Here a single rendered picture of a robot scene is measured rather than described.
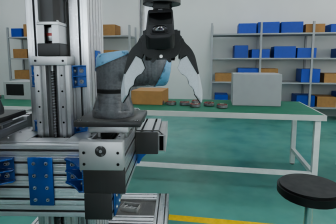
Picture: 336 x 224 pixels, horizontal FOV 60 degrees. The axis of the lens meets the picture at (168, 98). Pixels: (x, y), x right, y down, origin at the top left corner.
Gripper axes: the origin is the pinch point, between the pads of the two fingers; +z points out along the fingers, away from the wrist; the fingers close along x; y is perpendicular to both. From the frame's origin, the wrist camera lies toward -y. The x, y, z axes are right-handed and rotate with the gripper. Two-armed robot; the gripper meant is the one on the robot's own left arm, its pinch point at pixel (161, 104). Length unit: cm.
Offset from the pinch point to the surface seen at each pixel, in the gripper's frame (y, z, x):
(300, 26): 550, -74, -251
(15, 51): 641, -28, 382
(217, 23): 627, -90, -97
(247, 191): 210, 115, -71
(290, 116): 206, 42, -106
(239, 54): 566, -20, -136
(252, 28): 563, -72, -159
